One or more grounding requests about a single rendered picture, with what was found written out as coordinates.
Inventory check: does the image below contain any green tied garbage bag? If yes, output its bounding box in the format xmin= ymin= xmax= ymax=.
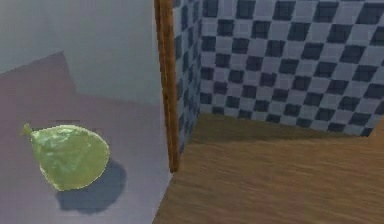
xmin=21 ymin=122 xmax=111 ymax=192

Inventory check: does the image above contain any brown wooden door frame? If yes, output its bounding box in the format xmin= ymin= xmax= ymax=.
xmin=153 ymin=0 xmax=181 ymax=174

